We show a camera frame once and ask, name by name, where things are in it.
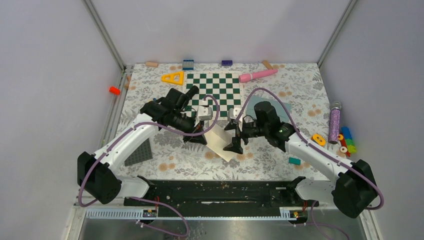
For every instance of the pink toy microphone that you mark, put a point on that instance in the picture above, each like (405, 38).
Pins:
(246, 77)

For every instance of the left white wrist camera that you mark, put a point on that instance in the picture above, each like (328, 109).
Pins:
(203, 113)

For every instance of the blue grey lego brick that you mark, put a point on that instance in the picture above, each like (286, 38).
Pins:
(188, 65)

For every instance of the teal small block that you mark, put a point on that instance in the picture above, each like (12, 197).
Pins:
(294, 161)

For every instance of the purple glitter microphone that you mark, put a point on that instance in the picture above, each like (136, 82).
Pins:
(334, 122)

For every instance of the yellow triangle toy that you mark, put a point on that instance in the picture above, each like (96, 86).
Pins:
(175, 78)

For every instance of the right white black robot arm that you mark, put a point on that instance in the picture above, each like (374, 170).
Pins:
(350, 186)

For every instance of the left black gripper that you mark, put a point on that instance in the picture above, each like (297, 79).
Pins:
(198, 139)

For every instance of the black silver microphone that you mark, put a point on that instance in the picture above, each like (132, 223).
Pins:
(194, 90)

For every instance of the floral patterned table mat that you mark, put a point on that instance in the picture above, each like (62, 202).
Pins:
(298, 85)

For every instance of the colourful block toy pile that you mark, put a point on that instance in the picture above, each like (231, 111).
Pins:
(347, 140)

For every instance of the grey lego baseplate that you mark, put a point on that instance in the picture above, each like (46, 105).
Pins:
(141, 154)

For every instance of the wooden cylinder peg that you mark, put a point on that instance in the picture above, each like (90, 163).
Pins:
(267, 65)
(151, 64)

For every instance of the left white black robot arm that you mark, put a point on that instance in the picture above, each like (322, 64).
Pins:
(97, 172)

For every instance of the grey-blue envelope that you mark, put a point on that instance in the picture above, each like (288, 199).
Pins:
(249, 110)

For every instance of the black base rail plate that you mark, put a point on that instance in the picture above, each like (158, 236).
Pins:
(221, 198)

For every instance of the purple lego brick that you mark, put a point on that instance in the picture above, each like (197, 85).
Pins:
(226, 62)

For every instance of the green white chessboard mat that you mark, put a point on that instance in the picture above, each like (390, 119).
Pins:
(225, 87)

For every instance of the right wooden cylinder peg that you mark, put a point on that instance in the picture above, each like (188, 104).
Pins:
(267, 65)

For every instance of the left wooden cylinder peg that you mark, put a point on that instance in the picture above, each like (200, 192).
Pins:
(151, 64)

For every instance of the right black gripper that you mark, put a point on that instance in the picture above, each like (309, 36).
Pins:
(235, 146)

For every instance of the orange red small cylinder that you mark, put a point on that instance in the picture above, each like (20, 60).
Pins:
(115, 91)

